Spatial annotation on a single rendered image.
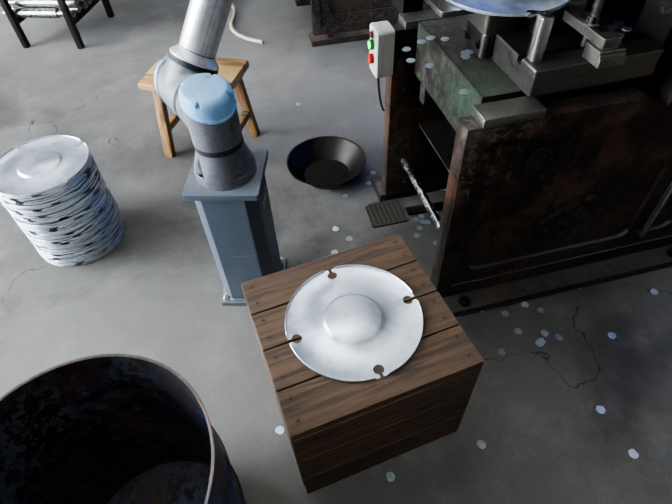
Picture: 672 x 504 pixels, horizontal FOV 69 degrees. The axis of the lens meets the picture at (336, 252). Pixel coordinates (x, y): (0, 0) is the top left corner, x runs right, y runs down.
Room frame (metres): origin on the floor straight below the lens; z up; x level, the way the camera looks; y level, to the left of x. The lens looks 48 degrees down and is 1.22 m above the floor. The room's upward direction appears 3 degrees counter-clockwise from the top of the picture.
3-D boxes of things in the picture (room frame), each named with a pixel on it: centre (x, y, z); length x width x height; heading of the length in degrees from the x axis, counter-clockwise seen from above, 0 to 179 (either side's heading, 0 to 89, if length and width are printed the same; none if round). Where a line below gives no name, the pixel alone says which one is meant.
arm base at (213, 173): (0.97, 0.26, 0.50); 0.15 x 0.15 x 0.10
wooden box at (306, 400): (0.58, -0.03, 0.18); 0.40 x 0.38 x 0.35; 109
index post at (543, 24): (0.97, -0.44, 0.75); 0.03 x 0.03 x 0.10; 12
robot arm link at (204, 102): (0.98, 0.27, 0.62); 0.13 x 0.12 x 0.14; 34
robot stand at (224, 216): (0.97, 0.26, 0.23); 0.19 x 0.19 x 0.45; 86
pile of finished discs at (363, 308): (0.58, -0.03, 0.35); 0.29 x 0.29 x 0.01
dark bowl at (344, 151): (1.49, 0.02, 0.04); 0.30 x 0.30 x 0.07
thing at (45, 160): (1.22, 0.89, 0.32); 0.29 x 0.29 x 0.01
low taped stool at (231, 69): (1.72, 0.49, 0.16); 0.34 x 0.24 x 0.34; 74
